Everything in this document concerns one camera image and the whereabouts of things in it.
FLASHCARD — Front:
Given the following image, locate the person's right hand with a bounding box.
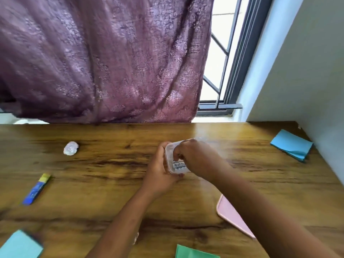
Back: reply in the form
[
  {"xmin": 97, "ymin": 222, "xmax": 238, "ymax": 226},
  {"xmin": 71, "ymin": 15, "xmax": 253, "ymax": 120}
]
[{"xmin": 173, "ymin": 139, "xmax": 231, "ymax": 183}]

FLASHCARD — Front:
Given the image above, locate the person's left hand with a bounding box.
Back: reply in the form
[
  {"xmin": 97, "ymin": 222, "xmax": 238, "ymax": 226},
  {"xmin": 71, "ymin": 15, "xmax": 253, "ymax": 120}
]
[{"xmin": 141, "ymin": 141, "xmax": 186, "ymax": 201}]

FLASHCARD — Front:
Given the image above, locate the clear plastic container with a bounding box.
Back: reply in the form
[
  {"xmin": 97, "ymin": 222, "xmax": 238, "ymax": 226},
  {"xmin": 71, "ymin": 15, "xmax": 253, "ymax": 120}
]
[{"xmin": 164, "ymin": 137, "xmax": 205, "ymax": 175}]

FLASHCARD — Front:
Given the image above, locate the pink plastic lid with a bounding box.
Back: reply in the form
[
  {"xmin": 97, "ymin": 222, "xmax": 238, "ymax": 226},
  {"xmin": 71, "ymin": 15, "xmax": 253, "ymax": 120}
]
[{"xmin": 216, "ymin": 194, "xmax": 256, "ymax": 239}]

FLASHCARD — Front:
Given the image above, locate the green sticky note pad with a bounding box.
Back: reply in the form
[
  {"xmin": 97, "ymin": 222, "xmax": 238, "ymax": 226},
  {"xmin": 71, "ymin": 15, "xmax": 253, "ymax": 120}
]
[{"xmin": 175, "ymin": 244, "xmax": 221, "ymax": 258}]

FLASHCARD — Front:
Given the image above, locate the light blue sticky note pad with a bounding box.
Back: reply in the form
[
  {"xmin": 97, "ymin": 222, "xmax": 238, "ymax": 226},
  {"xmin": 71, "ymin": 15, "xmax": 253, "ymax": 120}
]
[
  {"xmin": 0, "ymin": 229, "xmax": 44, "ymax": 258},
  {"xmin": 270, "ymin": 129, "xmax": 314, "ymax": 162}
]

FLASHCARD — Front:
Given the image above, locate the white paper ball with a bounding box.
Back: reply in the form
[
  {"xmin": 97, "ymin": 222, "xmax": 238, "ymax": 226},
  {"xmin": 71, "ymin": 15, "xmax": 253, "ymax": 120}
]
[{"xmin": 63, "ymin": 141, "xmax": 80, "ymax": 156}]

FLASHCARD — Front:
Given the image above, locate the blue glue stick yellow cap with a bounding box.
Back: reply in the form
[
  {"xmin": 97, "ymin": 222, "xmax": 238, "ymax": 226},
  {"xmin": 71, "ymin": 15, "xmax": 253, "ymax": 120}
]
[{"xmin": 22, "ymin": 173, "xmax": 52, "ymax": 206}]

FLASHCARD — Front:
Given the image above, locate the person's right forearm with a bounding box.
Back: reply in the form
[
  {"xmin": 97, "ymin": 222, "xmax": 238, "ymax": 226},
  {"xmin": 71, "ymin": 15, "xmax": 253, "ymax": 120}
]
[{"xmin": 212, "ymin": 163, "xmax": 342, "ymax": 258}]

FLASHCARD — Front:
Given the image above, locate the person's left forearm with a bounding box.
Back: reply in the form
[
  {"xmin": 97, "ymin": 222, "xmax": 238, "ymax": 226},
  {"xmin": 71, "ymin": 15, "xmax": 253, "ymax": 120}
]
[{"xmin": 86, "ymin": 185, "xmax": 159, "ymax": 258}]

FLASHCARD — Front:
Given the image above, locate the purple patterned curtain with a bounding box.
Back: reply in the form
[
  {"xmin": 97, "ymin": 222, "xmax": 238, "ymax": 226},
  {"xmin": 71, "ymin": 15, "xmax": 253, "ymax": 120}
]
[{"xmin": 0, "ymin": 0, "xmax": 215, "ymax": 124}]

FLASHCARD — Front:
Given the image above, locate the black window frame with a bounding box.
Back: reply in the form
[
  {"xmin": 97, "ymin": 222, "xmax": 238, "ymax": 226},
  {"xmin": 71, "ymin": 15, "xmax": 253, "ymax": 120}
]
[{"xmin": 197, "ymin": 0, "xmax": 274, "ymax": 117}]

